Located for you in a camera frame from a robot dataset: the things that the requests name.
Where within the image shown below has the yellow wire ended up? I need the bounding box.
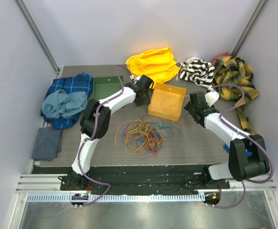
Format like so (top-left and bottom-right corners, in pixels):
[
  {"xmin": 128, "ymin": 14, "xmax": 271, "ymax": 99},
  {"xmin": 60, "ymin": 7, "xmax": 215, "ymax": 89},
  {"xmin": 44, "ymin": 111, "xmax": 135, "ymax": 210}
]
[
  {"xmin": 172, "ymin": 112, "xmax": 191, "ymax": 129},
  {"xmin": 160, "ymin": 94, "xmax": 180, "ymax": 119}
]

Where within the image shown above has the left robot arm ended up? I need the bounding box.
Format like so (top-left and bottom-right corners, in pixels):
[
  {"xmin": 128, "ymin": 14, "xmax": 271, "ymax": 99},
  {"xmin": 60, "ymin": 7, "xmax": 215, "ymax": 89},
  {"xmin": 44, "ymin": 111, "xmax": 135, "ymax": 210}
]
[{"xmin": 68, "ymin": 75, "xmax": 154, "ymax": 190}]

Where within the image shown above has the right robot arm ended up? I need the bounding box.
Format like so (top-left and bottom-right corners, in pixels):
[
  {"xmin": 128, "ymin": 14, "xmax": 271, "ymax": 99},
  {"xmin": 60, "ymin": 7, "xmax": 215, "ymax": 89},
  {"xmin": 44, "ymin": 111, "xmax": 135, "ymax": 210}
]
[{"xmin": 184, "ymin": 91, "xmax": 274, "ymax": 188}]

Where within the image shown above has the yellow plastic bin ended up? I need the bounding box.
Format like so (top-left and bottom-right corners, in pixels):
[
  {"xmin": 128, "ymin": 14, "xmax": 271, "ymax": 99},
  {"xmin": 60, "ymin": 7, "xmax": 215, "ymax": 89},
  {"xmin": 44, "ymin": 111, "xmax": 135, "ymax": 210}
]
[{"xmin": 148, "ymin": 83, "xmax": 186, "ymax": 122}]

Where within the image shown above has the yellow cloth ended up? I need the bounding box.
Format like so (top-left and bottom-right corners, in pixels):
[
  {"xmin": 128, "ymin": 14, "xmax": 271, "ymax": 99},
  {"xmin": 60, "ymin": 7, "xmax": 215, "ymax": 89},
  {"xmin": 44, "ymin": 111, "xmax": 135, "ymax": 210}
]
[{"xmin": 125, "ymin": 47, "xmax": 179, "ymax": 83}]

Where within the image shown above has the green plastic bin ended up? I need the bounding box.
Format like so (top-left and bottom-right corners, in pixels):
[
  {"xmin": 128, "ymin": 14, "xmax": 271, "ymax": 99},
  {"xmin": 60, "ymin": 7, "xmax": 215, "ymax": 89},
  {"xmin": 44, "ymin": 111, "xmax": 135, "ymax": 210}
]
[{"xmin": 92, "ymin": 76, "xmax": 122, "ymax": 100}]

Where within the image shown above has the black white striped cloth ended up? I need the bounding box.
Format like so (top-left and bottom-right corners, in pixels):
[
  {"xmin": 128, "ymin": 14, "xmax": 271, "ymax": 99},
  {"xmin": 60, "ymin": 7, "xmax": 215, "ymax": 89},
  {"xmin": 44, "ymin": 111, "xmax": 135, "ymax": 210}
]
[{"xmin": 177, "ymin": 57, "xmax": 215, "ymax": 88}]

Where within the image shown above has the pink cloth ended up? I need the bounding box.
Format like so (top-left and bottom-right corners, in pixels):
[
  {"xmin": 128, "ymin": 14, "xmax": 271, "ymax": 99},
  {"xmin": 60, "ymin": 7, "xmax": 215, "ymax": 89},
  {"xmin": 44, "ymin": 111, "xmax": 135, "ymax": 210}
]
[{"xmin": 211, "ymin": 52, "xmax": 230, "ymax": 65}]

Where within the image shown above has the yellow black plaid shirt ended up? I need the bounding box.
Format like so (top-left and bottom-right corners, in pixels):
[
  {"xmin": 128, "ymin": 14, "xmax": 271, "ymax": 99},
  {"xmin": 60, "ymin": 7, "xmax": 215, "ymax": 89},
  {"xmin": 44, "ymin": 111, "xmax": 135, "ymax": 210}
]
[{"xmin": 213, "ymin": 55, "xmax": 260, "ymax": 134}]

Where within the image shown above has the blue plaid cloth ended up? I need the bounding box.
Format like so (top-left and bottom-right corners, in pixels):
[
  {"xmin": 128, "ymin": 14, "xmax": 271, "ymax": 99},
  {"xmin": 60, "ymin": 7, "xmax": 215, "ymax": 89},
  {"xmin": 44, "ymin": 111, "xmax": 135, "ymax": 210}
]
[{"xmin": 41, "ymin": 73, "xmax": 94, "ymax": 130}]

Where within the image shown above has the bright blue cloth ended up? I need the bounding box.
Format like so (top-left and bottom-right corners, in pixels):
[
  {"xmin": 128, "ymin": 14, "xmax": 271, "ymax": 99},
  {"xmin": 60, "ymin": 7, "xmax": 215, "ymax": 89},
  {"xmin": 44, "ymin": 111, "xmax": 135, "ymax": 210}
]
[{"xmin": 223, "ymin": 145, "xmax": 252, "ymax": 156}]

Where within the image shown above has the light blue cloth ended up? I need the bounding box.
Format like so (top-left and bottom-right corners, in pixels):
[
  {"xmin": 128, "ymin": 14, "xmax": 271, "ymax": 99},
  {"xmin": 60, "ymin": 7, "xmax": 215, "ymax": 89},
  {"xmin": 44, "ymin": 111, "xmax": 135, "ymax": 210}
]
[{"xmin": 41, "ymin": 89, "xmax": 88, "ymax": 119}]

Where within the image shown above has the grey folded cloth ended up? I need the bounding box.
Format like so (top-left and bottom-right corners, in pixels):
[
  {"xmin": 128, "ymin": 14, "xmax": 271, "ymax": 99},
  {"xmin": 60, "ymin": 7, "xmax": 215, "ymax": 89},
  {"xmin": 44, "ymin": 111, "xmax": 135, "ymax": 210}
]
[{"xmin": 31, "ymin": 126, "xmax": 62, "ymax": 161}]

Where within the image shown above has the yellow wire in bin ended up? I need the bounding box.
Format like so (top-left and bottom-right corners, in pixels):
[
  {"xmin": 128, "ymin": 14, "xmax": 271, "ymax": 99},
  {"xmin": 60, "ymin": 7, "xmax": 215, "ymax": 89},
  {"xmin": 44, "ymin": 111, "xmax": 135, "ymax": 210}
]
[{"xmin": 160, "ymin": 94, "xmax": 180, "ymax": 119}]

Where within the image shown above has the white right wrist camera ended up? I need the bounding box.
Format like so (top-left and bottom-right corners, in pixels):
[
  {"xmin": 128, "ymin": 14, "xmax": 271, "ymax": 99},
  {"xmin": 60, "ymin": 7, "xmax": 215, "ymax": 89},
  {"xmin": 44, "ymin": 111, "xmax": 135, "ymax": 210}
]
[{"xmin": 205, "ymin": 91, "xmax": 220, "ymax": 107}]

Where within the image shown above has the tangled coloured wire pile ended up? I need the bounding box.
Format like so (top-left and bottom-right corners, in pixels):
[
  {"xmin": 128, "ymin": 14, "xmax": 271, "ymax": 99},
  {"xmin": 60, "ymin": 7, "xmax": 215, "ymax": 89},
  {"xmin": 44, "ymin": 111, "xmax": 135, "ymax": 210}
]
[{"xmin": 114, "ymin": 114, "xmax": 175, "ymax": 161}]

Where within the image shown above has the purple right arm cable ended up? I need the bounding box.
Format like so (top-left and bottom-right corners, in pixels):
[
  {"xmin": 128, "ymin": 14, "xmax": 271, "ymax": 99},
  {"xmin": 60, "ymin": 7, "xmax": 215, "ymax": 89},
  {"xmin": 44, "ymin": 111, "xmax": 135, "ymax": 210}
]
[{"xmin": 210, "ymin": 83, "xmax": 274, "ymax": 208}]

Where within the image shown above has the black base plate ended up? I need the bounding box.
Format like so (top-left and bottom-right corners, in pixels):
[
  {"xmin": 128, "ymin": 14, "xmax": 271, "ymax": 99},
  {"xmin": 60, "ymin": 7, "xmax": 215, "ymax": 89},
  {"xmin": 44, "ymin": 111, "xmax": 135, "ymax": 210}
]
[{"xmin": 32, "ymin": 165, "xmax": 230, "ymax": 196}]

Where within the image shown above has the aluminium frame rail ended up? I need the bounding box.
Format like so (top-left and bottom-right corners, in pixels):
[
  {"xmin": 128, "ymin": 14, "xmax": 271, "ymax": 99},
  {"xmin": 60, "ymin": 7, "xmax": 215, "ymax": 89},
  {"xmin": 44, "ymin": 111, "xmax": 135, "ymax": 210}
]
[{"xmin": 16, "ymin": 173, "xmax": 278, "ymax": 203}]

